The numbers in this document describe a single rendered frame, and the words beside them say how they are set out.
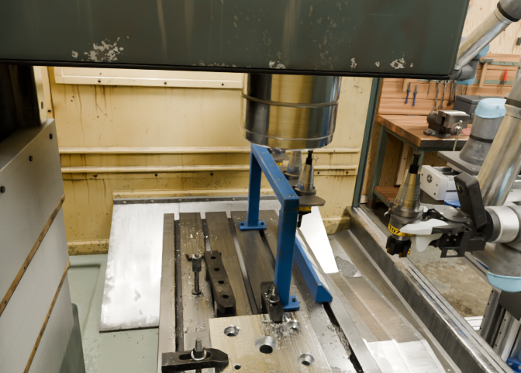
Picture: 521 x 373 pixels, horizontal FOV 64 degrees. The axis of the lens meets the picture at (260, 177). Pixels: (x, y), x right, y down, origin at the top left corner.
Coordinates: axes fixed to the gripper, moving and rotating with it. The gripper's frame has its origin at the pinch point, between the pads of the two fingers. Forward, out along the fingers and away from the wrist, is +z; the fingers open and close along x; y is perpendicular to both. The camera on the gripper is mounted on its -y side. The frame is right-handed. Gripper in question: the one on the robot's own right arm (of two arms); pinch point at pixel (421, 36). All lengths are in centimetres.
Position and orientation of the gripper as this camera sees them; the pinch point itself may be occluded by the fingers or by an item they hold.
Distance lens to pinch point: 220.8
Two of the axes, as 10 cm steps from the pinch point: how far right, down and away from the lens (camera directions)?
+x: 9.1, -2.3, 3.5
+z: -4.1, -3.6, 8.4
